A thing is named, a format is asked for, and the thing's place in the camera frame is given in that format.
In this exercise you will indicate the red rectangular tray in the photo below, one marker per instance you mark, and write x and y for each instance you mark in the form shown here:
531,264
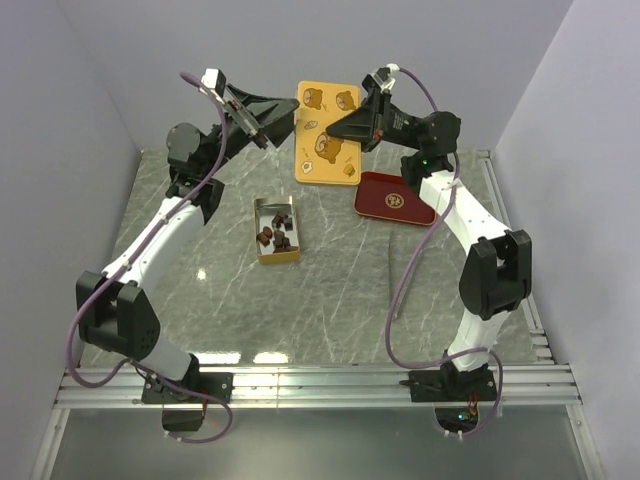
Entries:
386,197

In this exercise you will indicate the electronics board with led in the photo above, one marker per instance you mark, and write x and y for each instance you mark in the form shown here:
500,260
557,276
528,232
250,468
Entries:
459,420

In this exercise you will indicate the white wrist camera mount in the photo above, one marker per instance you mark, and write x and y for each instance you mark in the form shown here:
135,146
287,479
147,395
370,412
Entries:
214,84

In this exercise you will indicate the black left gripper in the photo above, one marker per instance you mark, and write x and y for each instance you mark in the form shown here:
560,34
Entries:
264,110

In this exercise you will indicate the black box under rail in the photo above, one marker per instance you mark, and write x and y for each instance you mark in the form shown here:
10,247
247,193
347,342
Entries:
183,420

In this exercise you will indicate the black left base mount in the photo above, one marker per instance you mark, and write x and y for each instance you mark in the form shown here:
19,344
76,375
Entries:
216,384

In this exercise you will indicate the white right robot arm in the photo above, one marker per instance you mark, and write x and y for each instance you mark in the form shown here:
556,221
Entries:
497,273

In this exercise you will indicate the aluminium rail frame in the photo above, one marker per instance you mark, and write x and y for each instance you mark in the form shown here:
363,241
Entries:
294,419

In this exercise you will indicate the silver tin lid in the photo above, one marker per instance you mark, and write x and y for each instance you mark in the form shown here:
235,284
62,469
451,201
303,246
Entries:
320,158

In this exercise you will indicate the silver metal tweezers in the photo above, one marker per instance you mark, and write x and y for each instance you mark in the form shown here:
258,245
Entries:
396,256

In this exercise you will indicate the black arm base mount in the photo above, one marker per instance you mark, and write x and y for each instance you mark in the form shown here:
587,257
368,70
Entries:
450,385

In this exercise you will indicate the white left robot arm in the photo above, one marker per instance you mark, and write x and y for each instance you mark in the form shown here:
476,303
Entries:
235,260

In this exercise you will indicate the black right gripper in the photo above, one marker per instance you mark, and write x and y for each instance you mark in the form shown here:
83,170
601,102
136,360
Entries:
368,124

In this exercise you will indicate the gold metal tin box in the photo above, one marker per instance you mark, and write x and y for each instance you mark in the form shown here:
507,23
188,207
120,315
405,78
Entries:
264,210

